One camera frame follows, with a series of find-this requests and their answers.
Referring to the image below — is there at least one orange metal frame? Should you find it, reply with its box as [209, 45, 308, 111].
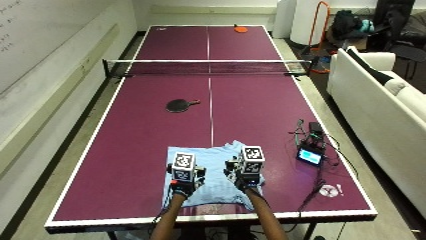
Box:
[306, 0, 333, 74]

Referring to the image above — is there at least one whiteboard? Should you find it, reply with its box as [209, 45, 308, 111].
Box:
[0, 0, 115, 96]

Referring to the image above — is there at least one black backpack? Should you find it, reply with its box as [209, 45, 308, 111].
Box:
[332, 9, 370, 41]

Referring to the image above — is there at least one white sofa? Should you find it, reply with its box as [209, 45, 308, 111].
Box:
[326, 46, 426, 219]

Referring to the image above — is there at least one black cable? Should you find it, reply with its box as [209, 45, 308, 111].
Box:
[284, 133, 357, 234]

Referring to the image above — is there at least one black table tennis paddle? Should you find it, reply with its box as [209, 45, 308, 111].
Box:
[165, 98, 201, 114]

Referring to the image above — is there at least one white marker cube on right glove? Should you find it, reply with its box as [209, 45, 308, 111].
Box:
[237, 145, 267, 176]

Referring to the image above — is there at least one white marker cube on glove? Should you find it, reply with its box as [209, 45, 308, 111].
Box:
[237, 145, 267, 176]
[171, 151, 197, 183]

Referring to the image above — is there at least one table tennis net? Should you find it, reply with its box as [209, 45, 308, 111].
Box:
[101, 57, 320, 80]

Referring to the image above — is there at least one person's left hand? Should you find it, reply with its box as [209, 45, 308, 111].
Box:
[165, 162, 208, 200]

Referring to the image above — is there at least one small device with lit screen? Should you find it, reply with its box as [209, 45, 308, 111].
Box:
[289, 119, 329, 167]

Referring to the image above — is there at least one white marker cube on left glove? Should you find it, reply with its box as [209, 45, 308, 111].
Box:
[171, 151, 197, 183]

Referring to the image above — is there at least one light blue t-shirt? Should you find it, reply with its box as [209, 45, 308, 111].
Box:
[161, 139, 267, 210]

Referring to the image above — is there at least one white cylindrical column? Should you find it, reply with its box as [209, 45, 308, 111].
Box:
[289, 0, 332, 46]

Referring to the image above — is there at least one black office chair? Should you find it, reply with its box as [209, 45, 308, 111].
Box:
[370, 0, 426, 79]

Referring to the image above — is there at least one person's right hand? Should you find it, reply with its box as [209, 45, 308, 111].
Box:
[223, 157, 267, 192]

